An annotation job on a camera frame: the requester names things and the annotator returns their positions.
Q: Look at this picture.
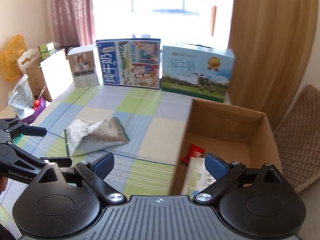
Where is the purple box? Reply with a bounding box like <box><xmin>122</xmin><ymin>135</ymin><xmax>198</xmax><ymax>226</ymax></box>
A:
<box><xmin>21</xmin><ymin>97</ymin><xmax>46</xmax><ymax>125</ymax></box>

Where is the red lollipop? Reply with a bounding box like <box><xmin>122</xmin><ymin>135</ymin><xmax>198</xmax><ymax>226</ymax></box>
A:
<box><xmin>33</xmin><ymin>86</ymin><xmax>47</xmax><ymax>110</ymax></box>

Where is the clear printed plastic bag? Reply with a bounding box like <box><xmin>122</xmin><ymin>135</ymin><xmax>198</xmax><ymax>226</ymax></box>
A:
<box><xmin>8</xmin><ymin>74</ymin><xmax>35</xmax><ymax>120</ymax></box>

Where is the silver foil bag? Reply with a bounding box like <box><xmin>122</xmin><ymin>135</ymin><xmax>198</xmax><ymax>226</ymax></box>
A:
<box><xmin>65</xmin><ymin>117</ymin><xmax>130</xmax><ymax>157</ymax></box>

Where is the white board panel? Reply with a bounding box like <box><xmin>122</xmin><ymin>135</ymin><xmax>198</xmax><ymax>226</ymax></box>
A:
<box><xmin>40</xmin><ymin>49</ymin><xmax>73</xmax><ymax>100</ymax></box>

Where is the green white flat box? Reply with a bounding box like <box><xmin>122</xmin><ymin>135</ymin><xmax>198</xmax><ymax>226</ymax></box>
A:
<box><xmin>181</xmin><ymin>157</ymin><xmax>216</xmax><ymax>199</ymax></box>

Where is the yellow plastic bag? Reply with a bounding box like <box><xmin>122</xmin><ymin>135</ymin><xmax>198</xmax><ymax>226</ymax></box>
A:
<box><xmin>1</xmin><ymin>34</ymin><xmax>27</xmax><ymax>82</ymax></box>

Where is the brown cardboard box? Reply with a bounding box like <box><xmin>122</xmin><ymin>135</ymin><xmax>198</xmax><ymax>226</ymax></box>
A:
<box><xmin>166</xmin><ymin>99</ymin><xmax>283</xmax><ymax>194</ymax></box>

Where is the beige quilted chair cushion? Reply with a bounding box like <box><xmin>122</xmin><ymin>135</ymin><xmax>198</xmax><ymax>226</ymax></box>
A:
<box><xmin>274</xmin><ymin>85</ymin><xmax>319</xmax><ymax>192</ymax></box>

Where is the red snack packet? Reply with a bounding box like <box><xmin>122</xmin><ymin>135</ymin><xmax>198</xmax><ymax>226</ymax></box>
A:
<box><xmin>180</xmin><ymin>143</ymin><xmax>206</xmax><ymax>164</ymax></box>

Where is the white humidifier product box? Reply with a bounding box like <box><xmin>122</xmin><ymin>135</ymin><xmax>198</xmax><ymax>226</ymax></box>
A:
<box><xmin>67</xmin><ymin>44</ymin><xmax>99</xmax><ymax>88</ymax></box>

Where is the checkered tablecloth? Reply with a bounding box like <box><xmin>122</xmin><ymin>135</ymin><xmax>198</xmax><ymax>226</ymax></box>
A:
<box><xmin>0</xmin><ymin>83</ymin><xmax>231</xmax><ymax>240</ymax></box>

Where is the blue cartoon milk carton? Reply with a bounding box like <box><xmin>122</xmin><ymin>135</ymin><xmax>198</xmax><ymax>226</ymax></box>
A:
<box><xmin>96</xmin><ymin>38</ymin><xmax>161</xmax><ymax>89</ymax></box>

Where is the pink curtain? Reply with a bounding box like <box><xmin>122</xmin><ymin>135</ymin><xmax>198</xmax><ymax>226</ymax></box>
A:
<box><xmin>50</xmin><ymin>0</ymin><xmax>94</xmax><ymax>46</ymax></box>

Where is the green pasture milk carton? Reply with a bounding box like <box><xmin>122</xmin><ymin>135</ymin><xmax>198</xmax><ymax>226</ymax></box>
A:
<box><xmin>161</xmin><ymin>44</ymin><xmax>235</xmax><ymax>102</ymax></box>

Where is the brown curtain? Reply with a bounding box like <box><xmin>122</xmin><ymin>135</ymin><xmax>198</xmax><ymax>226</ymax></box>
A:
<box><xmin>228</xmin><ymin>0</ymin><xmax>318</xmax><ymax>128</ymax></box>

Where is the brown box with white handle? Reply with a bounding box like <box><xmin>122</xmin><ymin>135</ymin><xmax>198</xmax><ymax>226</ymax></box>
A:
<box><xmin>16</xmin><ymin>49</ymin><xmax>52</xmax><ymax>102</ymax></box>

